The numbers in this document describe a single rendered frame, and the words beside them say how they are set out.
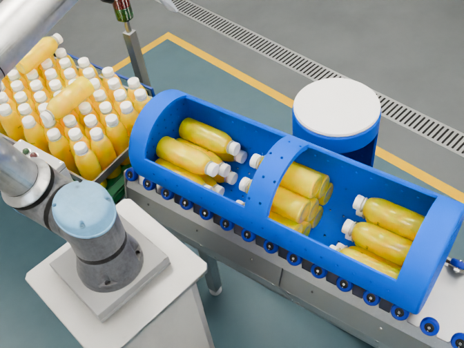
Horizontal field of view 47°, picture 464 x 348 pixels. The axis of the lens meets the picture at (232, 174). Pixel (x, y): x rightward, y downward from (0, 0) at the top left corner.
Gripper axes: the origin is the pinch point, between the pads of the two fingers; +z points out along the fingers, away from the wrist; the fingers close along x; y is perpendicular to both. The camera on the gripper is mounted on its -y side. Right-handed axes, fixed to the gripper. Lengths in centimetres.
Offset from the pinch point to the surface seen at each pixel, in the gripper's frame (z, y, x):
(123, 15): 43, 4, 61
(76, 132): 36, -38, 31
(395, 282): 42, -12, -70
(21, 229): 127, -104, 114
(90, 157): 40, -40, 23
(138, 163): 36.8, -31.6, 4.1
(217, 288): 142, -54, 11
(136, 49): 58, -1, 62
